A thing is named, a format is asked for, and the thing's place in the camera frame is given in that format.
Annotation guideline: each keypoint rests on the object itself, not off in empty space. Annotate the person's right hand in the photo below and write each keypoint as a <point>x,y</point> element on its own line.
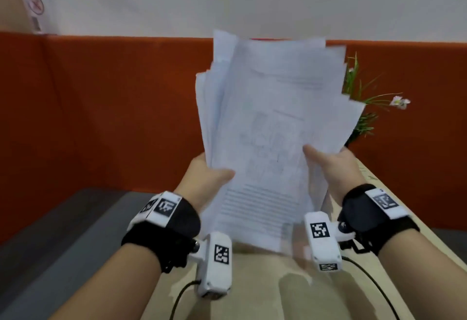
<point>341,174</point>

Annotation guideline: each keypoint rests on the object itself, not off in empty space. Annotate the person's left hand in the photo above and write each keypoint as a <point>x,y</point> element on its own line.
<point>199,184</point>

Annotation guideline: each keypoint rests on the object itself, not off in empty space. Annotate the person's right thumb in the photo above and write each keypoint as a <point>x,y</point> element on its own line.
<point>314,152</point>

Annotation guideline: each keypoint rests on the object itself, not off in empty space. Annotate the person's left thumb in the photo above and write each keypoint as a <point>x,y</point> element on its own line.
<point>223,176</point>

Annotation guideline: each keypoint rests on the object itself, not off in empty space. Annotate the stack of white printed papers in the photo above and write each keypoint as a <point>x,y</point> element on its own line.
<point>270,130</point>

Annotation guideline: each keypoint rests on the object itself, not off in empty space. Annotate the person's left forearm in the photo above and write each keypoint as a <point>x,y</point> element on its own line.
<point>109,287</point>

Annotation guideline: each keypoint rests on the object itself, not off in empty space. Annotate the person's right forearm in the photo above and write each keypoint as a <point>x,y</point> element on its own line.
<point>427,276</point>

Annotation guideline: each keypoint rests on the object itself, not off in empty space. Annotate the green plant with pale flowers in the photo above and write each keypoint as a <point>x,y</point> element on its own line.
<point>359,101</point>

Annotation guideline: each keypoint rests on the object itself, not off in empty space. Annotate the orange partition panel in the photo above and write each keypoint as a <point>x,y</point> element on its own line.
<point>109,112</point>

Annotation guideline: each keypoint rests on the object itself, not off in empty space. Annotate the white sign with red symbol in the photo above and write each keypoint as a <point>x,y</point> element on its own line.
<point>36,2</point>

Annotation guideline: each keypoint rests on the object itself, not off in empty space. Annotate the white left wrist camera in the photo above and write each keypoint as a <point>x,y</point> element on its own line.
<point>217,265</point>

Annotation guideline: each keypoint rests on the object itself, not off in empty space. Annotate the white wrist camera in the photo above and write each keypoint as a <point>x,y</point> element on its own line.
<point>323,243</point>
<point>217,265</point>

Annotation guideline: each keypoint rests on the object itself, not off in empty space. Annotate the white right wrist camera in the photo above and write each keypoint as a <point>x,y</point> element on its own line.
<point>323,243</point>

